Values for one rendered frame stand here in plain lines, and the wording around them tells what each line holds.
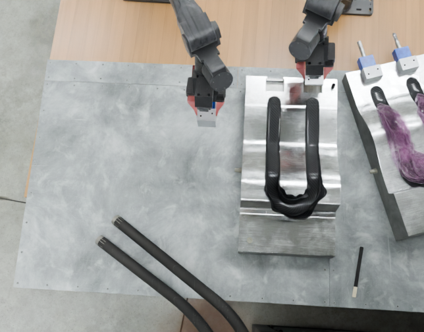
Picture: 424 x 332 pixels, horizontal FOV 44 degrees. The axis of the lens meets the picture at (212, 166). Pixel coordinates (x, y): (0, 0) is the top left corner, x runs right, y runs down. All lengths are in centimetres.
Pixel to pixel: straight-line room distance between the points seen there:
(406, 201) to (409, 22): 61
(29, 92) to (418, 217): 186
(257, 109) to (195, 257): 45
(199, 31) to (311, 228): 60
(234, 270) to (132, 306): 91
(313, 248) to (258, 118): 39
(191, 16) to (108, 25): 55
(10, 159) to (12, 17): 73
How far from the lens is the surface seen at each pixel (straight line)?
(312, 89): 156
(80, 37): 176
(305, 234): 145
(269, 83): 156
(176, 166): 154
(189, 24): 125
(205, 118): 141
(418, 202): 148
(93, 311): 236
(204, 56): 126
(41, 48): 274
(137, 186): 154
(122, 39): 173
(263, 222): 144
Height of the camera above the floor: 228
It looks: 75 degrees down
